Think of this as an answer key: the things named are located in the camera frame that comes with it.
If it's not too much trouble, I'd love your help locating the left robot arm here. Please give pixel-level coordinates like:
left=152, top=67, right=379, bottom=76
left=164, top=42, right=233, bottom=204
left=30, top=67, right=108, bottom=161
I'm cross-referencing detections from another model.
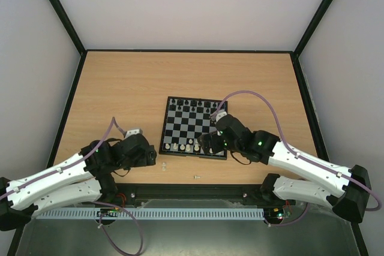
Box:
left=1, top=133, right=157, bottom=231

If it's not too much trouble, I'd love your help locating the light blue cable duct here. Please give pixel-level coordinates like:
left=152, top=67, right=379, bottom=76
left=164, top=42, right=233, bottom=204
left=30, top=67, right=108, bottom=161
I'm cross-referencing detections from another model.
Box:
left=37, top=207, right=265, bottom=221

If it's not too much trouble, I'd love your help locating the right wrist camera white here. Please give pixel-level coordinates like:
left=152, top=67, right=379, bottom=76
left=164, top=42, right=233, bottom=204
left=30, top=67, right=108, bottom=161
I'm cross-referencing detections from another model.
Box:
left=215, top=111, right=227, bottom=121

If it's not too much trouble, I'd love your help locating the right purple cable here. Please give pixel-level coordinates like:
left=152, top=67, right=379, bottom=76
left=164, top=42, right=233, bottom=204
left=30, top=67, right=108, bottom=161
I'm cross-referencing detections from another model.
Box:
left=209, top=90, right=380, bottom=227

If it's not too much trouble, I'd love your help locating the purple cable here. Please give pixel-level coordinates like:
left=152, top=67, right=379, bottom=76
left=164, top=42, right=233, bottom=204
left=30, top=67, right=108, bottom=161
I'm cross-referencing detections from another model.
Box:
left=209, top=90, right=380, bottom=227
left=0, top=117, right=145, bottom=255

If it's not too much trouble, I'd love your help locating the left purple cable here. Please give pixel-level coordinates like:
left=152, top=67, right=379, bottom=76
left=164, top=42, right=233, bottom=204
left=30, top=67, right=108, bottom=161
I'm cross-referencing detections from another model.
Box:
left=0, top=117, right=145, bottom=255

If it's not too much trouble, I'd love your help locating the black aluminium frame rail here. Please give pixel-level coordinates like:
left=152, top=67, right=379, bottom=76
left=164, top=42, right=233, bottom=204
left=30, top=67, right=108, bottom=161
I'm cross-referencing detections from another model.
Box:
left=113, top=182, right=349, bottom=206

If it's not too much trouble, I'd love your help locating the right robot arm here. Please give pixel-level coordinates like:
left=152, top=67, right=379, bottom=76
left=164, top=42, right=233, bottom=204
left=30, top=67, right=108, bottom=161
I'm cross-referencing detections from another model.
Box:
left=197, top=112, right=370, bottom=223

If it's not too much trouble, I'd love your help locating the black white chessboard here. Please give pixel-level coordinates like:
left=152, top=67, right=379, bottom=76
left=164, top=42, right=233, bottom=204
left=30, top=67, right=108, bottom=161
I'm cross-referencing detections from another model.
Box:
left=159, top=96, right=227, bottom=160

